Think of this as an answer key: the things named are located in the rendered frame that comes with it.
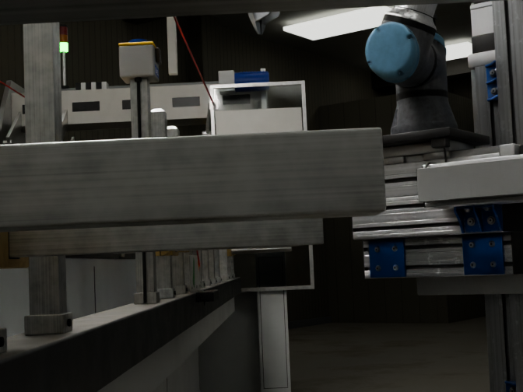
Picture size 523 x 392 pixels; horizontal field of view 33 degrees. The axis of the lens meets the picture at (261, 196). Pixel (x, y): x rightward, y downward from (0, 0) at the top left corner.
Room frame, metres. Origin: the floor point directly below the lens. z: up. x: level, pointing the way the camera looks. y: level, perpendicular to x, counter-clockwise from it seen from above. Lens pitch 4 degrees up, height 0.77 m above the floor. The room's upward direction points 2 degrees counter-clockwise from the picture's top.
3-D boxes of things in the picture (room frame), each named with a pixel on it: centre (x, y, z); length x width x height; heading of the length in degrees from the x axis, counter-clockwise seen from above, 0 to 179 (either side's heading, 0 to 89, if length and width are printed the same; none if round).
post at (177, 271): (2.29, 0.22, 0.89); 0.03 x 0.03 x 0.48; 89
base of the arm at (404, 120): (2.01, -0.37, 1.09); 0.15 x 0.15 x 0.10
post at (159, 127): (2.04, 0.23, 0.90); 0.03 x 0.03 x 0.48; 89
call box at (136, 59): (1.78, 0.24, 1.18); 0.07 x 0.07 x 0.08; 89
